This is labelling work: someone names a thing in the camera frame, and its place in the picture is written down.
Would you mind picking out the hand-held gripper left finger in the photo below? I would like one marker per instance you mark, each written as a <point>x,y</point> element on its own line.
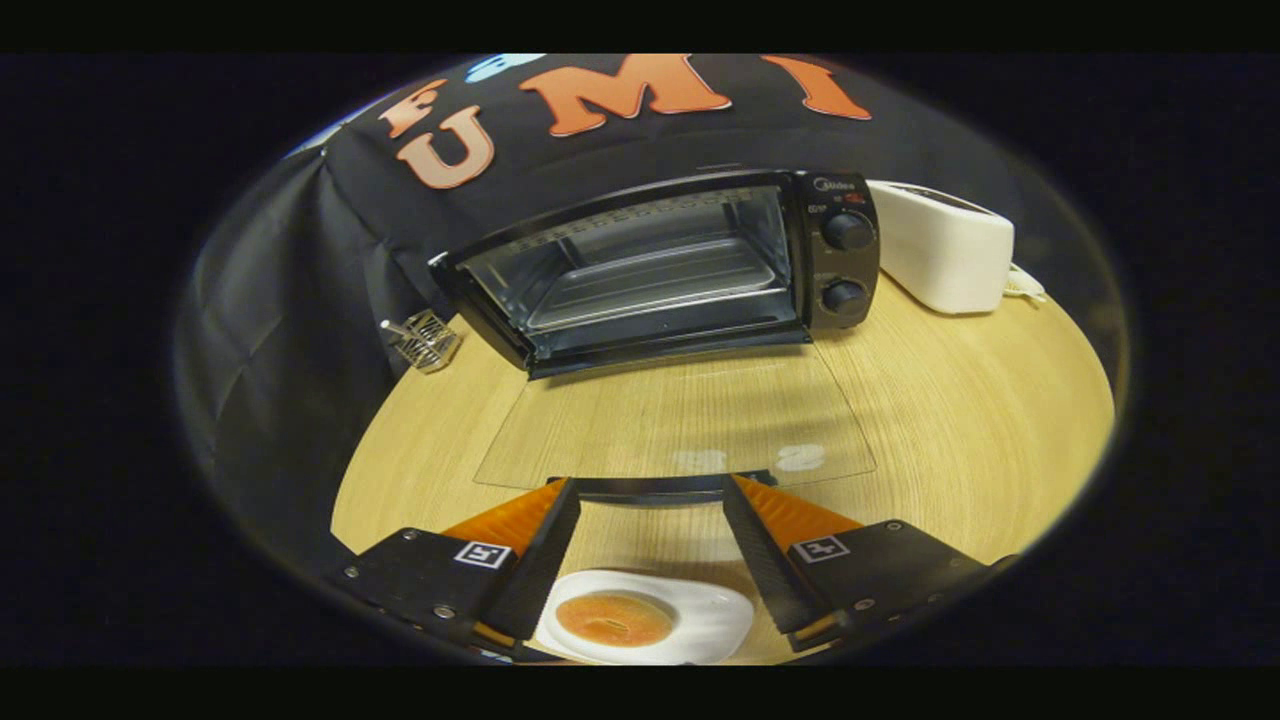
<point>535,570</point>

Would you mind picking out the white oval plate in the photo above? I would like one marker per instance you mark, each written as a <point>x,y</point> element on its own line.
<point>715,620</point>

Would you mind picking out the black backdrop cloth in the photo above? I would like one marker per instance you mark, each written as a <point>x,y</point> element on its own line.
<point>300,300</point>

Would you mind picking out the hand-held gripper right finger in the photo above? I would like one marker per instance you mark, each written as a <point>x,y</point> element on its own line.
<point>765,565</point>

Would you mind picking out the black toaster oven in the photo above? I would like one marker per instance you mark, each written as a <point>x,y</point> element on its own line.
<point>845,300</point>

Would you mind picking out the round golden bread bun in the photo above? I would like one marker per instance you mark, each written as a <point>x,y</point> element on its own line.
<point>612,620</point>

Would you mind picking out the white bread toaster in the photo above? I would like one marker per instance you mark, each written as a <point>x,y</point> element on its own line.
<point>940,250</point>

